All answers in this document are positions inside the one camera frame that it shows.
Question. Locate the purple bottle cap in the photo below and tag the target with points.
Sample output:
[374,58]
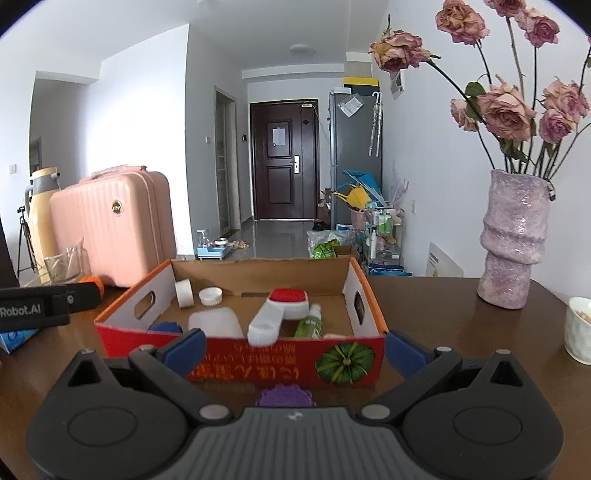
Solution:
[286,398]

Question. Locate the dark brown door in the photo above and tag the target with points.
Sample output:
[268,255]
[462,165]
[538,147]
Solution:
[281,180]

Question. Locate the white round lid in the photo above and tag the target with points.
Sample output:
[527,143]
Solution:
[210,296]

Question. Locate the yellow and black box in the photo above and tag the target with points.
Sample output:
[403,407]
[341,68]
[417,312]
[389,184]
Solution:
[362,83]

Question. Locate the blue tray with bottles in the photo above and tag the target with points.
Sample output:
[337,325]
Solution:
[213,251]

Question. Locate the pink ceramic vase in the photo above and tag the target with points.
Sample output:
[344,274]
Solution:
[512,240]

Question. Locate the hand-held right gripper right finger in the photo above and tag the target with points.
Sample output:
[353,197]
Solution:
[406,353]

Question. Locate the red and white lint brush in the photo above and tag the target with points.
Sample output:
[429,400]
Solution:
[281,307]

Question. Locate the white tape roll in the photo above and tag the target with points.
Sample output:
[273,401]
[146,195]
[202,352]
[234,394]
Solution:
[184,294]

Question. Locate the pink suitcase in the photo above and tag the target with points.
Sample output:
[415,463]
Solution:
[115,226]

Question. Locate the white pill bottle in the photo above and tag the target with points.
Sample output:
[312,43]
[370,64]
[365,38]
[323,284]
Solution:
[214,323]

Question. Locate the white dried branches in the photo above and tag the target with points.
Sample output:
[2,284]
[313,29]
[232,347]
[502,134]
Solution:
[399,184]

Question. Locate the glass pitcher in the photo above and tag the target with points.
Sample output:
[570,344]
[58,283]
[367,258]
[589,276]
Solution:
[60,267]

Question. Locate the blue yellow plastic item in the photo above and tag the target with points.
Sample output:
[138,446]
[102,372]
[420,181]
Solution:
[358,194]

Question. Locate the red cardboard box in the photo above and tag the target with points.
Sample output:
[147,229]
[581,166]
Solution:
[258,365]

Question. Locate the clear folded umbrella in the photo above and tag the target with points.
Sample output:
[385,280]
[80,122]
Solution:
[375,129]

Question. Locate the grey refrigerator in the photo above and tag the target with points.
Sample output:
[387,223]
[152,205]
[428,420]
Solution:
[353,147]

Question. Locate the blue bottle cap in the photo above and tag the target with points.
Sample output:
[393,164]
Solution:
[165,327]

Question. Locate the white textured cup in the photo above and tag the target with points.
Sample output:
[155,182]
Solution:
[579,330]

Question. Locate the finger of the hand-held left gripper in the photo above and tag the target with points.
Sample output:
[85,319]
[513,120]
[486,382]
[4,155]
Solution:
[85,295]

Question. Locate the green transparent bottle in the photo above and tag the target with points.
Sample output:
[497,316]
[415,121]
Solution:
[308,325]

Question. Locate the orange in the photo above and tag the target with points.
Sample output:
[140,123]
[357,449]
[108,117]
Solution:
[87,278]

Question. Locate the grey door frame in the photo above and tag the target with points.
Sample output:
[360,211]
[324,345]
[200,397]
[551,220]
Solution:
[218,161]

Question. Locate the green plastic bag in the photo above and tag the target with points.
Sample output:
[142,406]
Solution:
[325,249]

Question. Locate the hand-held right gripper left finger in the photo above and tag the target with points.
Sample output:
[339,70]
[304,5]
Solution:
[184,353]

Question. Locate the black tripod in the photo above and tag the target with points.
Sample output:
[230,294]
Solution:
[25,240]

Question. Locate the round ceiling lamp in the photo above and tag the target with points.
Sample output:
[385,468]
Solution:
[302,48]

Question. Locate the clear plastic packet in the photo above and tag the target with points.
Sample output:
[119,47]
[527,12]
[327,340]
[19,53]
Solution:
[351,106]

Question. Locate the pink bucket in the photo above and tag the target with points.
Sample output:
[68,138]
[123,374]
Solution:
[358,220]

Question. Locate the blue tissue box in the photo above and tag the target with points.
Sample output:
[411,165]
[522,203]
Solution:
[16,340]

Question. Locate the small brown carton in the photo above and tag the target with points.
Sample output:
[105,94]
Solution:
[345,251]

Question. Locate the white leaning board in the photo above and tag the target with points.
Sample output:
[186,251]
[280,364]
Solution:
[443,263]

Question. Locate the bunch of dried pink roses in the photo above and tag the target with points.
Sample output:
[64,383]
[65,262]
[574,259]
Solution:
[503,113]

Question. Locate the yellow thermos jug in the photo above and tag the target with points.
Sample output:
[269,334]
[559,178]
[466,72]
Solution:
[41,194]

